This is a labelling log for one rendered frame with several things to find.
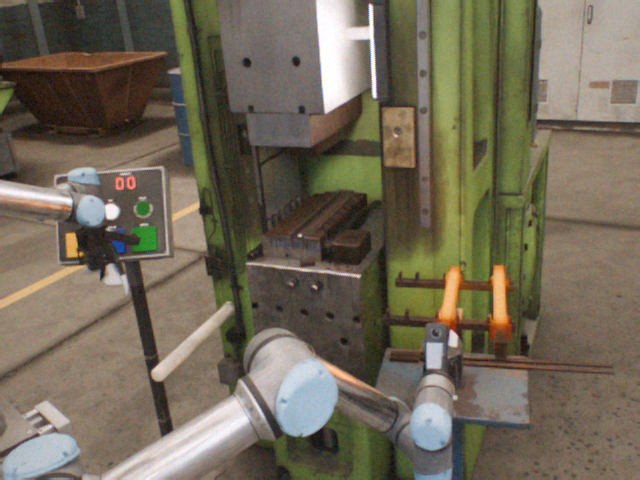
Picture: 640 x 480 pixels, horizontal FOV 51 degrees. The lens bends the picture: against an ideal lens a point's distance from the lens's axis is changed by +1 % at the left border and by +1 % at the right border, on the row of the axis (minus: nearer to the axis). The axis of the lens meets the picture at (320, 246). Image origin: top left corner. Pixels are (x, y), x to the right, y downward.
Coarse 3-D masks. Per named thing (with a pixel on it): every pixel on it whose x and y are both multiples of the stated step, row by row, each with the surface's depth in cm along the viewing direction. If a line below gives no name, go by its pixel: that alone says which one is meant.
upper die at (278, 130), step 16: (304, 112) 188; (336, 112) 203; (352, 112) 215; (256, 128) 193; (272, 128) 191; (288, 128) 189; (304, 128) 187; (320, 128) 193; (336, 128) 204; (256, 144) 196; (272, 144) 193; (288, 144) 191; (304, 144) 189
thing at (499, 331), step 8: (496, 272) 180; (504, 272) 179; (496, 280) 175; (504, 280) 175; (496, 288) 171; (504, 288) 171; (496, 296) 167; (504, 296) 167; (496, 304) 164; (504, 304) 163; (496, 312) 160; (504, 312) 160; (496, 320) 157; (504, 320) 156; (496, 328) 151; (504, 328) 151; (496, 336) 148; (504, 336) 148; (496, 344) 152; (504, 344) 146; (496, 352) 149; (504, 352) 149
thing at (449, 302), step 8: (448, 272) 182; (456, 272) 181; (448, 280) 177; (456, 280) 177; (448, 288) 173; (456, 288) 173; (448, 296) 169; (456, 296) 172; (448, 304) 165; (448, 312) 162; (440, 320) 157; (448, 320) 157; (448, 328) 154; (448, 336) 151
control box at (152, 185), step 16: (64, 176) 209; (112, 176) 209; (128, 176) 208; (144, 176) 209; (160, 176) 209; (112, 192) 208; (128, 192) 208; (144, 192) 208; (160, 192) 208; (128, 208) 207; (160, 208) 207; (64, 224) 207; (112, 224) 207; (128, 224) 207; (144, 224) 207; (160, 224) 207; (64, 240) 206; (160, 240) 206; (64, 256) 206; (128, 256) 206; (144, 256) 206; (160, 256) 207
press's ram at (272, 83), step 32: (224, 0) 182; (256, 0) 178; (288, 0) 175; (320, 0) 174; (352, 0) 194; (224, 32) 186; (256, 32) 182; (288, 32) 178; (320, 32) 176; (352, 32) 191; (256, 64) 186; (288, 64) 182; (320, 64) 178; (352, 64) 198; (256, 96) 189; (288, 96) 185; (320, 96) 182; (352, 96) 200
